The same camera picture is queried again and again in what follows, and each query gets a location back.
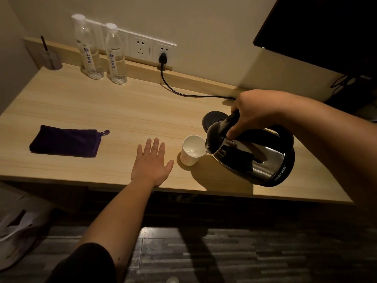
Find person's left hand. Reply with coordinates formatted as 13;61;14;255
131;137;175;188

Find person's right hand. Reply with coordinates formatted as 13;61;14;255
226;89;292;141

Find stainless steel electric kettle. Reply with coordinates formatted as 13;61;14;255
205;110;296;187

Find person's left forearm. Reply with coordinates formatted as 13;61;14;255
75;180;156;283

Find person's right forearm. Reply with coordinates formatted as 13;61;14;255
277;93;377;212

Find black kettle base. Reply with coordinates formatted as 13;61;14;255
202;111;229;133

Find white paper cup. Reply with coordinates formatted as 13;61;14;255
180;135;208;167

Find dark purple cloth pouch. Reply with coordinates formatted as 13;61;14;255
29;125;110;158

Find clear water bottle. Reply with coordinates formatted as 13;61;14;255
71;14;104;80
104;23;127;85

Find black sleeve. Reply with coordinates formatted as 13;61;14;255
44;243;117;283

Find clear glass with black stick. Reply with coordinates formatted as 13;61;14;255
39;35;63;71

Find black television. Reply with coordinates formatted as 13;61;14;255
253;0;377;77

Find white plastic bag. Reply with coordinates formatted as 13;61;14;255
0;186;55;271

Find black power cable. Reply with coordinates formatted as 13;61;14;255
160;63;236;101

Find white wall socket panel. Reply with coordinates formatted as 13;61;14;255
85;19;177;66

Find black cables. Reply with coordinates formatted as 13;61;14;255
329;74;358;97

